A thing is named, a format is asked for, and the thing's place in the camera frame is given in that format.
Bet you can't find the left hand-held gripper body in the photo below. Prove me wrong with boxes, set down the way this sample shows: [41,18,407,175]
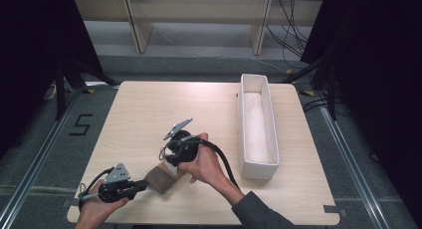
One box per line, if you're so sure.
[98,161,137,204]

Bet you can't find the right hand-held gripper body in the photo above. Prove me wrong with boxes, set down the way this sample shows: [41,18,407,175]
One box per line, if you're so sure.
[162,117,201,167]

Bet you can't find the long white box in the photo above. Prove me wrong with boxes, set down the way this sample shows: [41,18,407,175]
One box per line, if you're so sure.
[237,73,281,181]

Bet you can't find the person's left hand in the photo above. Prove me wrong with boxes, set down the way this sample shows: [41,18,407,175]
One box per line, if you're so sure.
[77,179,130,227]

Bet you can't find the person's right hand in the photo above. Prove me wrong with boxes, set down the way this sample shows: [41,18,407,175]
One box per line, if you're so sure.
[177,132,234,197]

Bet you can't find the black tripod stand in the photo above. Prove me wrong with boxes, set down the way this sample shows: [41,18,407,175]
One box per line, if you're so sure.
[281,54,340,121]
[54,57,121,121]

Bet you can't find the beige shelf unit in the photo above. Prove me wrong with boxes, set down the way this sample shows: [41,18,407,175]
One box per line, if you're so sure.
[72,0,325,56]

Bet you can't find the dark curtain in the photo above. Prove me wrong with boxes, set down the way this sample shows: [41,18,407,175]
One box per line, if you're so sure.
[300,0,422,221]
[0,0,105,158]

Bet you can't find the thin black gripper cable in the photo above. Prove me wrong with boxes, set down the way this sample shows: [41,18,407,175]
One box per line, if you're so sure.
[78,166,115,211]

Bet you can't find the thick black gripper cable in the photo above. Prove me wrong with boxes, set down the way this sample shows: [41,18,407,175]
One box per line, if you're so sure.
[180,137,241,191]

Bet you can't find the metal floor rail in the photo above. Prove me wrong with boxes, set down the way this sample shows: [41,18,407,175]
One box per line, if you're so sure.
[0,86,86,229]
[318,106,393,229]

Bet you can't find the black floor cables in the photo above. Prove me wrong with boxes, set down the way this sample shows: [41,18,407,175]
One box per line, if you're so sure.
[301,97,330,114]

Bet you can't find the bundle of black cables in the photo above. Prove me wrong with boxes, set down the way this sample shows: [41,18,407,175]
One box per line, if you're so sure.
[265,0,314,62]

